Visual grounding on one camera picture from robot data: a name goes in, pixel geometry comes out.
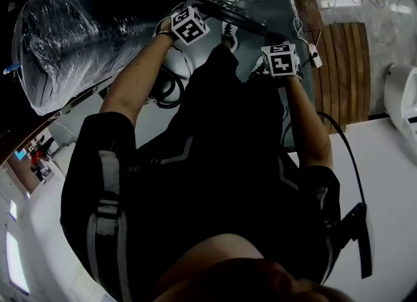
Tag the blue bottle with white cap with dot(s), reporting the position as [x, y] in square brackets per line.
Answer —
[12, 68]

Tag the person's right shoe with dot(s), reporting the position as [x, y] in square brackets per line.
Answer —
[259, 67]

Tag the person's left shoe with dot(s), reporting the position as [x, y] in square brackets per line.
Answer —
[229, 36]

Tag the person's left forearm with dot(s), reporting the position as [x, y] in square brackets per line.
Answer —
[133, 79]

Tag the person's body in black clothes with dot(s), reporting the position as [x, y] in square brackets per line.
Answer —
[211, 163]

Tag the wooden slat platform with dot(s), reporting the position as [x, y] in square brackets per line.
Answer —
[345, 72]

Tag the white power strip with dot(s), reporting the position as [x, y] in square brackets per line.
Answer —
[315, 55]

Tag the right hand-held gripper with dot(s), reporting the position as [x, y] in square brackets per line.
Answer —
[281, 62]

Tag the plastic-wrapped grey appliance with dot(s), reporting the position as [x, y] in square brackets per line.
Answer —
[71, 43]

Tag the white toilet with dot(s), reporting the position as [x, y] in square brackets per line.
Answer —
[402, 98]

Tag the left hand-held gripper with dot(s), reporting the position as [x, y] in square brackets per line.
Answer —
[190, 26]

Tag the person's right forearm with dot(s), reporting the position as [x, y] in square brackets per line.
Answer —
[309, 124]

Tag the person's shoe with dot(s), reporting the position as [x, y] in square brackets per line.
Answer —
[259, 67]
[229, 36]

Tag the person's chin and neck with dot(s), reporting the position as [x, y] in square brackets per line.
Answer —
[244, 278]

